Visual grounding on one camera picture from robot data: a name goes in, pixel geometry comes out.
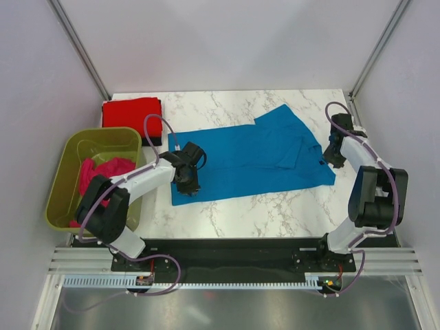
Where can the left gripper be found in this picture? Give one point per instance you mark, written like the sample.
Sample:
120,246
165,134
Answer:
193,188

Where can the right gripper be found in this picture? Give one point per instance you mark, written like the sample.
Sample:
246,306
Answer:
337,163

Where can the blue t shirt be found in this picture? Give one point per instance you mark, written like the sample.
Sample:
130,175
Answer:
277,153

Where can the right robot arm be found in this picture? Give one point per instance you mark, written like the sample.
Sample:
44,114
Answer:
377,200

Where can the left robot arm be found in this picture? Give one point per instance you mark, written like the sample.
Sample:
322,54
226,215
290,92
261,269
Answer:
103,209

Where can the folded black t shirt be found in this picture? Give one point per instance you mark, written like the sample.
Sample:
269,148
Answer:
152,140

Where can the folded red t shirt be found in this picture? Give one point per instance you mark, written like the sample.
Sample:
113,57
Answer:
130,113

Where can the pink t shirt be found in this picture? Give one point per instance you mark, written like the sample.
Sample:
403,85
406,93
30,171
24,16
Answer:
114,167

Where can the olive green plastic bin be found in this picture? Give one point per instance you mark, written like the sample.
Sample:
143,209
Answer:
100,145

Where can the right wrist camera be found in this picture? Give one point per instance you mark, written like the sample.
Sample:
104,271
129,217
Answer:
344,121

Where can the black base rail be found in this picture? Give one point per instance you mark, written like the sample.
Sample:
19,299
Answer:
234,260

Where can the white slotted cable duct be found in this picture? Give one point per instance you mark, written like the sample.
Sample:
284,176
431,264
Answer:
147,282

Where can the right aluminium frame post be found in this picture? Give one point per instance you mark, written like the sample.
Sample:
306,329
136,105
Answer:
390,27

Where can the aluminium frame post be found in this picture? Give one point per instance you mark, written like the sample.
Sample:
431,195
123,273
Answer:
390,27
69,29

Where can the left aluminium frame post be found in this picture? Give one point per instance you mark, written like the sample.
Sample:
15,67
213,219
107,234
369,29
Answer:
69,29

